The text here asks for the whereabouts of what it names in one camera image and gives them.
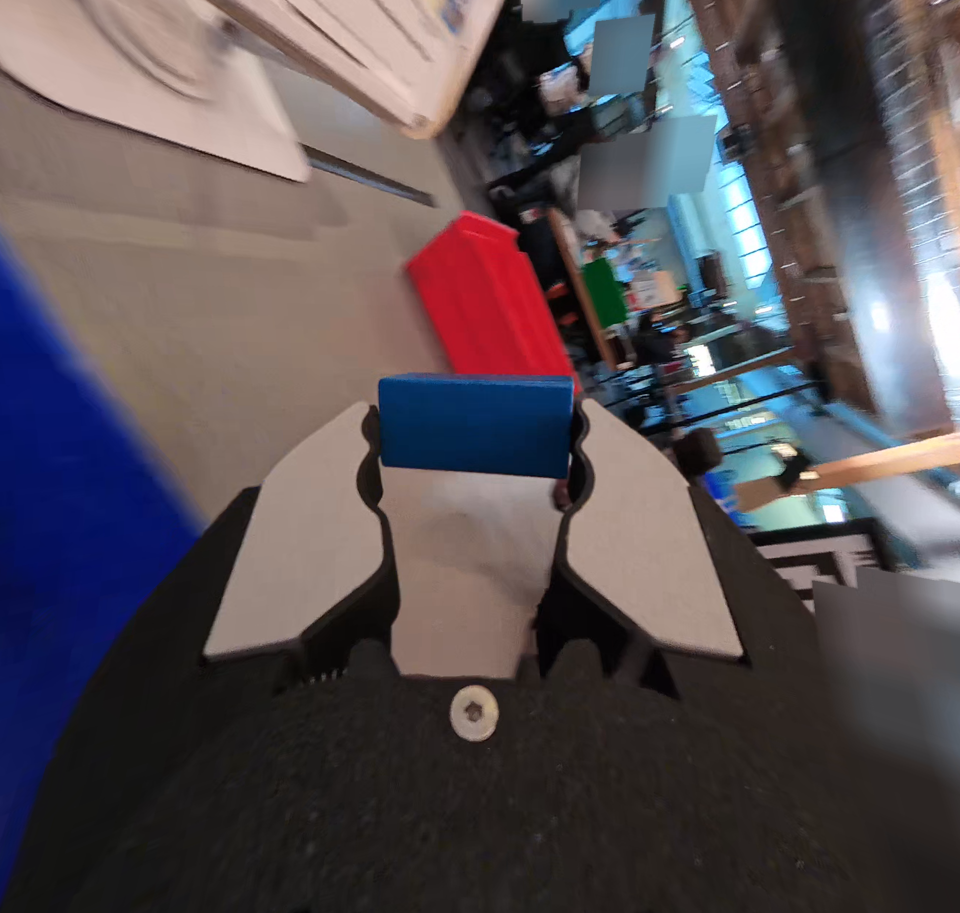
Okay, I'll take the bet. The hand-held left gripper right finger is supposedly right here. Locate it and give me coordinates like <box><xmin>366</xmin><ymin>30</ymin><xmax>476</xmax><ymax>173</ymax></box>
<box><xmin>558</xmin><ymin>399</ymin><xmax>747</xmax><ymax>662</ymax></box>

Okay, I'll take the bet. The red plastic bin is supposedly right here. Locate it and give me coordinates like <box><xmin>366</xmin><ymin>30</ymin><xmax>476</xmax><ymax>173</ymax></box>
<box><xmin>405</xmin><ymin>211</ymin><xmax>583</xmax><ymax>397</ymax></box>

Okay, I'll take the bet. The printed marker board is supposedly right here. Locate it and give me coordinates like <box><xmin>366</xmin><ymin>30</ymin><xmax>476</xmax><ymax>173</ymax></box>
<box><xmin>743</xmin><ymin>517</ymin><xmax>901</xmax><ymax>614</ymax></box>

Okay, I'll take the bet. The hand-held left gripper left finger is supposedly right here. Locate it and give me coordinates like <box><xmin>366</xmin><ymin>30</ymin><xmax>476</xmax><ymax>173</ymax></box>
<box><xmin>204</xmin><ymin>400</ymin><xmax>400</xmax><ymax>662</ymax></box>

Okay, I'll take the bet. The blue plastic bin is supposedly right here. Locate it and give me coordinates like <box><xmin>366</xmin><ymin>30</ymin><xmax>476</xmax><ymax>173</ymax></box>
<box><xmin>0</xmin><ymin>238</ymin><xmax>207</xmax><ymax>892</ymax></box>

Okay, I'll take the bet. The green box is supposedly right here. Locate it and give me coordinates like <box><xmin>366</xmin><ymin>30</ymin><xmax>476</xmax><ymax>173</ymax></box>
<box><xmin>581</xmin><ymin>255</ymin><xmax>633</xmax><ymax>331</ymax></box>

